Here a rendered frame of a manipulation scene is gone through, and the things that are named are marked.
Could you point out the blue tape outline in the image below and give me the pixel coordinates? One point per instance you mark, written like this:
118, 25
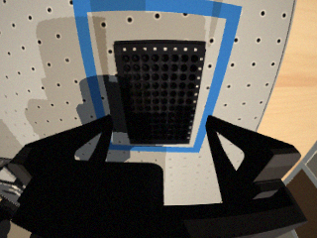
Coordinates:
226, 11

